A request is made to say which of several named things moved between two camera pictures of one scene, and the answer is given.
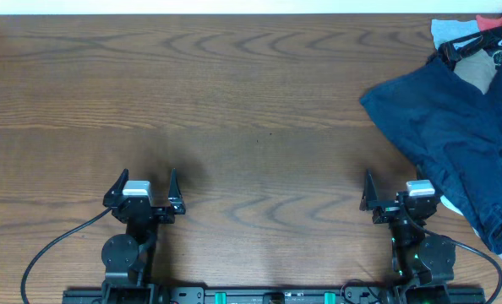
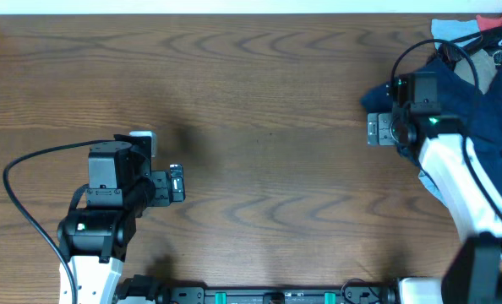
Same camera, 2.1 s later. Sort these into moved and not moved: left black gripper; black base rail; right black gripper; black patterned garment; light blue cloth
Moved: right black gripper; left black gripper
Not moved: black patterned garment; light blue cloth; black base rail
